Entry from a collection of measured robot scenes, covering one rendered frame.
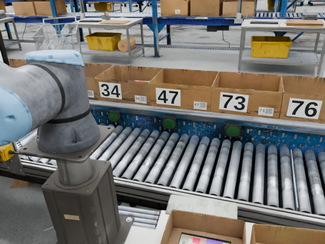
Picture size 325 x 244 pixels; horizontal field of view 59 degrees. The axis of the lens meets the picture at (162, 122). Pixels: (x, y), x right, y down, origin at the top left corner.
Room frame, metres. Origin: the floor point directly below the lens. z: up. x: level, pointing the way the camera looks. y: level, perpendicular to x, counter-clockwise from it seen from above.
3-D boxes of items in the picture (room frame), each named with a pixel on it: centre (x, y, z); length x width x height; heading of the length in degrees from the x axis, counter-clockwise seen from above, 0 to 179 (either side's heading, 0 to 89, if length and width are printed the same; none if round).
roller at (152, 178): (1.34, 0.00, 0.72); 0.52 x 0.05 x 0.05; 160
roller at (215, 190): (1.23, -0.30, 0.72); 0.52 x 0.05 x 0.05; 160
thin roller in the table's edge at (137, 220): (0.89, 0.18, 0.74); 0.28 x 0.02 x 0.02; 76
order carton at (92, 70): (2.03, 0.57, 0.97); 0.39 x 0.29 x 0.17; 70
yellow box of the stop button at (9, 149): (1.28, 0.83, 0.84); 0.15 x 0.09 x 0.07; 70
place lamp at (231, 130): (1.45, -0.41, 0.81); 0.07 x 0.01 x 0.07; 70
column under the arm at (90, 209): (0.78, 0.30, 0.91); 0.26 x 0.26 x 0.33; 76
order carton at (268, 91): (1.64, -0.53, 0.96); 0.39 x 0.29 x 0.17; 70
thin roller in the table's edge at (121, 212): (0.91, 0.17, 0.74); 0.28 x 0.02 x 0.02; 76
